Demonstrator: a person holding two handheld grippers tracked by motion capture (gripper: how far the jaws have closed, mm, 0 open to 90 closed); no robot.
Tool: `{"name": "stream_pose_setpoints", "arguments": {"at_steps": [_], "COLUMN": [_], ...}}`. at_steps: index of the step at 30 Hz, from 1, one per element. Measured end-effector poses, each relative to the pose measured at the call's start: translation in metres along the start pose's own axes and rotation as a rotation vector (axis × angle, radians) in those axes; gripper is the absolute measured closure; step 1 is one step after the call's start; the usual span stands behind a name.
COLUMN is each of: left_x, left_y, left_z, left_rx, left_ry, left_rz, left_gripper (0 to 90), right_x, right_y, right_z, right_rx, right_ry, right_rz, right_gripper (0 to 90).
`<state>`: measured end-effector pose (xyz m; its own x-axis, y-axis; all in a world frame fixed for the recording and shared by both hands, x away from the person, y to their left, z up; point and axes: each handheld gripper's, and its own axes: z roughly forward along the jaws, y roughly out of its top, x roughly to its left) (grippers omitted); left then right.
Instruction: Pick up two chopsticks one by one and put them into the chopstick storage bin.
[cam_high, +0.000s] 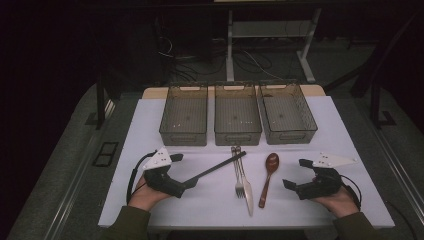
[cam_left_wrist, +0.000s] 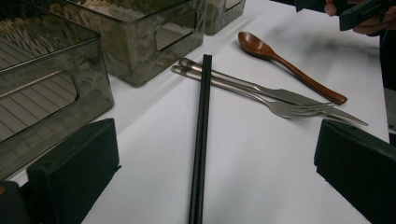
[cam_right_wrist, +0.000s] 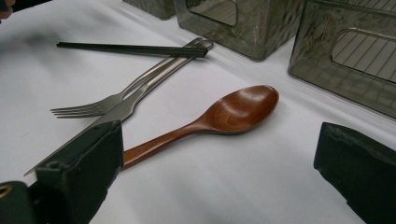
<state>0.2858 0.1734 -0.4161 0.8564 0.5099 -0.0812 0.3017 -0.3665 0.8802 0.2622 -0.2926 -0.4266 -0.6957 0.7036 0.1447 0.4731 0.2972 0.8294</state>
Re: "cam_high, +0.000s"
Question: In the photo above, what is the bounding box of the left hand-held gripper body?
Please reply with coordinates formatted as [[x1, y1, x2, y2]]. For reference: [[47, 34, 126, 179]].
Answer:
[[142, 147, 187, 199]]

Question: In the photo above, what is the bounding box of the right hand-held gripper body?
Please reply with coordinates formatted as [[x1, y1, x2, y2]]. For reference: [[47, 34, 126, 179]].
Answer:
[[294, 152, 358, 201]]

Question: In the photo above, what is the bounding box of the brown wooden spoon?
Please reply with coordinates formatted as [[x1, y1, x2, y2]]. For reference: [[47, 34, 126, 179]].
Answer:
[[258, 152, 280, 210]]

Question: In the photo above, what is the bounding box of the clear brown plastic bin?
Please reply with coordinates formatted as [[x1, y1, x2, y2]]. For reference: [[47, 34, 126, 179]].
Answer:
[[158, 82, 209, 147], [257, 79, 319, 146], [213, 81, 263, 147]]

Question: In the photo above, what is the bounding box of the silver metal knife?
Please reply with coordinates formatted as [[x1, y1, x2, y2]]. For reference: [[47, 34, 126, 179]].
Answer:
[[235, 145, 255, 218]]

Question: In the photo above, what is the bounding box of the silver metal fork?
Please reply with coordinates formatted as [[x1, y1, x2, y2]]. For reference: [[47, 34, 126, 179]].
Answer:
[[230, 145, 246, 200]]

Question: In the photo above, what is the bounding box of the person's left hand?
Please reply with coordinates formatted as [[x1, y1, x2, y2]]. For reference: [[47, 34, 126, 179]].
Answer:
[[128, 175, 171, 213]]

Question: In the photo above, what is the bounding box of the person's right hand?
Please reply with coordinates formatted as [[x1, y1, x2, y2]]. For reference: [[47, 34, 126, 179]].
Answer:
[[311, 178, 360, 219]]

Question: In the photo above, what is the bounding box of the white table mat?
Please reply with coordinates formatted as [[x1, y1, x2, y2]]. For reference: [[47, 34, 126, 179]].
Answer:
[[97, 95, 396, 230]]

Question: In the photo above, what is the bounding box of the white metal stand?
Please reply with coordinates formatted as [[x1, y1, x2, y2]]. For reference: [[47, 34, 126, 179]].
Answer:
[[225, 7, 323, 84]]

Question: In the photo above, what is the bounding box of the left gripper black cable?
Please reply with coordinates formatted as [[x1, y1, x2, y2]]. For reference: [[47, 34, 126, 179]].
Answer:
[[125, 150, 158, 205]]

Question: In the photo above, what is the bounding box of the metal floor rail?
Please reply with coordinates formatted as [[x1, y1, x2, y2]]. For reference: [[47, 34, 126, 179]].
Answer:
[[43, 99, 117, 240], [353, 96, 424, 218]]

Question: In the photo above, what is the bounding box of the black metal post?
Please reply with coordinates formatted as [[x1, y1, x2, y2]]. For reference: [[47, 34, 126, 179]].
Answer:
[[95, 73, 106, 131], [369, 81, 398, 130]]

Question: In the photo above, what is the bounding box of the black floor cable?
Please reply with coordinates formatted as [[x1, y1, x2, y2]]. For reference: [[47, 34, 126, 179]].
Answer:
[[385, 199, 419, 240]]

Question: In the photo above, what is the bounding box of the tangle of floor cables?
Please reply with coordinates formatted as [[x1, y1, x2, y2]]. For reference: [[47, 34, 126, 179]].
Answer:
[[154, 16, 291, 84]]

